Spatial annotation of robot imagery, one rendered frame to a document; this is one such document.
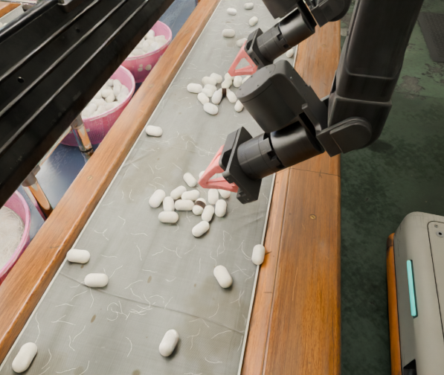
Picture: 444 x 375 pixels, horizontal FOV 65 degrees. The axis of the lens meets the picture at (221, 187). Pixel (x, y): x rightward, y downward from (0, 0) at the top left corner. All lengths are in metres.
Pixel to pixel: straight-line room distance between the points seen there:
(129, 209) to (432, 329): 0.86
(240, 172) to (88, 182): 0.31
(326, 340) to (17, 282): 0.43
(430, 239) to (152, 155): 0.94
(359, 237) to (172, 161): 1.05
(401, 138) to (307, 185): 1.53
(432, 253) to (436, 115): 1.27
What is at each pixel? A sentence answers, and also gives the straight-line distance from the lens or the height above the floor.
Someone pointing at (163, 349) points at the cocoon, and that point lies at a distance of 0.49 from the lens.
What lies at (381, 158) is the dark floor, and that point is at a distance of 1.97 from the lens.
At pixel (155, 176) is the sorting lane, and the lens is 0.68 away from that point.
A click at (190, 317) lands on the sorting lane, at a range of 0.52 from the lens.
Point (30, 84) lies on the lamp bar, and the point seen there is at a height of 1.08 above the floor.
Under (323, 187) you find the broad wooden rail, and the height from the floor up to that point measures 0.76.
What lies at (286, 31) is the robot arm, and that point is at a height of 0.92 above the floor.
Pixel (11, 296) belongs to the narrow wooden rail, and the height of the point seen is 0.76.
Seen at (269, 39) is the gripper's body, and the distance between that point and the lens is 0.76.
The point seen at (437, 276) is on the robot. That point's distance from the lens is 1.24.
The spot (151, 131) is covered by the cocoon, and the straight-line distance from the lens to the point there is 0.76.
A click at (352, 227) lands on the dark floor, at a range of 1.61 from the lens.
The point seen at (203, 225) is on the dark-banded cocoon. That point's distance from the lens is 0.58.
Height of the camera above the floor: 1.22
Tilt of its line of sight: 48 degrees down
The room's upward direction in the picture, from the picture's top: straight up
